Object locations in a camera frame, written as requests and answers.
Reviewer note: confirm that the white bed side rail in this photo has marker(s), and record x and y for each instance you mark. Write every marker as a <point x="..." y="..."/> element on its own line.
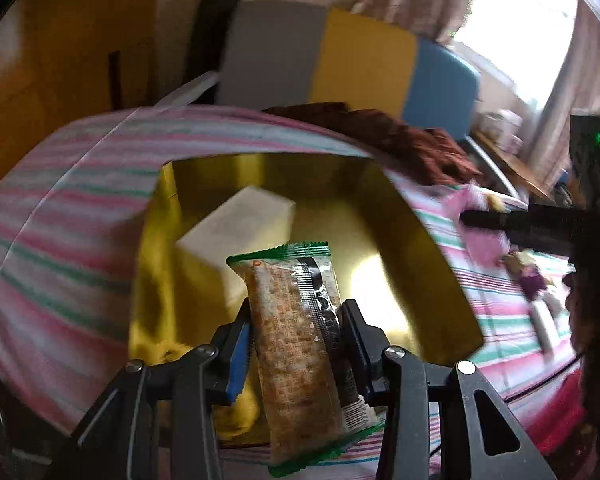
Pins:
<point x="490" y="162"/>
<point x="190" y="89"/>

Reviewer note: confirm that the pink roll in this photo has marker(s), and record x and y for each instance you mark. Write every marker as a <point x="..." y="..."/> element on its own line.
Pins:
<point x="485" y="250"/>

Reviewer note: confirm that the clear plastic bag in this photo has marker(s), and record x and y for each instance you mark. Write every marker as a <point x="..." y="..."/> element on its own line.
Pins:
<point x="545" y="325"/>

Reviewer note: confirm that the bright window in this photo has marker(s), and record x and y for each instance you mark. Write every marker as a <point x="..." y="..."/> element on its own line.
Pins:
<point x="520" y="35"/>

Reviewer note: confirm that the green-edged cracker packet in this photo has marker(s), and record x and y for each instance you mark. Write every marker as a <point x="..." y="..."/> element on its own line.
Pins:
<point x="285" y="340"/>

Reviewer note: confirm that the wooden bedside desk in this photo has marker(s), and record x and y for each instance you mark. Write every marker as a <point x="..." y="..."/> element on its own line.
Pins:
<point x="522" y="165"/>

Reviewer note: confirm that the wooden wardrobe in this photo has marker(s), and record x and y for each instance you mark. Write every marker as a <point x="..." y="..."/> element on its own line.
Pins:
<point x="55" y="60"/>

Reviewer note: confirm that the black rolled mat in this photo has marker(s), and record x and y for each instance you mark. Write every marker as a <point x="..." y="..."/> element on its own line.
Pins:
<point x="212" y="35"/>

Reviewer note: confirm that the white carton box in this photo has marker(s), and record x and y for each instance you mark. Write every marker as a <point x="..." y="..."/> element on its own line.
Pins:
<point x="240" y="240"/>

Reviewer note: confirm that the brown blanket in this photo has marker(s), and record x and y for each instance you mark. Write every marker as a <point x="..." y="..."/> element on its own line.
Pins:
<point x="410" y="145"/>

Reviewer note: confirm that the gold tin box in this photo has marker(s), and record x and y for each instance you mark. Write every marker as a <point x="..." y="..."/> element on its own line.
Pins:
<point x="380" y="240"/>

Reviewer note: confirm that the grey yellow blue headboard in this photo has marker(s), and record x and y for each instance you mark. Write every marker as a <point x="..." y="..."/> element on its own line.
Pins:
<point x="360" y="60"/>

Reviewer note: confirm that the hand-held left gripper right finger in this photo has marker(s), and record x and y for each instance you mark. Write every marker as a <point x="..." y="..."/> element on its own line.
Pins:
<point x="354" y="345"/>

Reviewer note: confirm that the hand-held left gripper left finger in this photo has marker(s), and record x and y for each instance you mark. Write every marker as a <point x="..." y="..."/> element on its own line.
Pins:
<point x="236" y="360"/>

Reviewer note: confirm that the purple snack packet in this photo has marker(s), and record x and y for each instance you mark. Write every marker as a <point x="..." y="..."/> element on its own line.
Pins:
<point x="536" y="282"/>

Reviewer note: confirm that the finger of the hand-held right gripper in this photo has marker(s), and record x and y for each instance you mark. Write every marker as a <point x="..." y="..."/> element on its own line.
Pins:
<point x="485" y="221"/>

